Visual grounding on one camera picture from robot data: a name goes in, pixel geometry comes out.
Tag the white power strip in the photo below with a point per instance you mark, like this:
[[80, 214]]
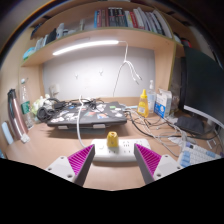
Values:
[[126, 150]]

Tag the blue and white box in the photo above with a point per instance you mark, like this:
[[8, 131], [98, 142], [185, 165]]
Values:
[[163, 104]]

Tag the clear pump bottle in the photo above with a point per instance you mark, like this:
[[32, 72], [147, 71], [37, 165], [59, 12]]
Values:
[[152, 98]]

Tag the pink and black hair straightener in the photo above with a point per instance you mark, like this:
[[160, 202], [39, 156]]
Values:
[[16, 116]]

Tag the wooden shelf unit with books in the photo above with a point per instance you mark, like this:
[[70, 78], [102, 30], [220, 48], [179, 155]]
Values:
[[133, 36]]

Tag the clear water bottle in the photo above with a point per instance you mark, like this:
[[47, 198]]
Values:
[[26, 106]]

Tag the yellow charger block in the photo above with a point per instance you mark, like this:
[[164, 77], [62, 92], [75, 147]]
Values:
[[112, 139]]

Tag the white and blue keyboard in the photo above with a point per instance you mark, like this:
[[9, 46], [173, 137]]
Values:
[[198, 156]]

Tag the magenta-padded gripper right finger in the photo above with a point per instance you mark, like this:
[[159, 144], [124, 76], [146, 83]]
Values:
[[150, 160]]

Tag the white light bar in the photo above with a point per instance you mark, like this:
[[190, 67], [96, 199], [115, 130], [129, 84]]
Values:
[[85, 46]]

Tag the black computer monitor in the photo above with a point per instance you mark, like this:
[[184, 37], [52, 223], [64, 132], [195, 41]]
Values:
[[203, 83]]

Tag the black laptop with stickers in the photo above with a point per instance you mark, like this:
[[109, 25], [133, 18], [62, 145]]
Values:
[[86, 116]]

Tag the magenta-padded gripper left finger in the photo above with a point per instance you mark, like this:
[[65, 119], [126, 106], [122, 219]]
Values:
[[77, 161]]

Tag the black headphones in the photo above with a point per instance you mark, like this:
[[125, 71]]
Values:
[[43, 113]]

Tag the yellow squeeze bottle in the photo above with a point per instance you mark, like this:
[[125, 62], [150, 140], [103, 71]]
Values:
[[143, 106]]

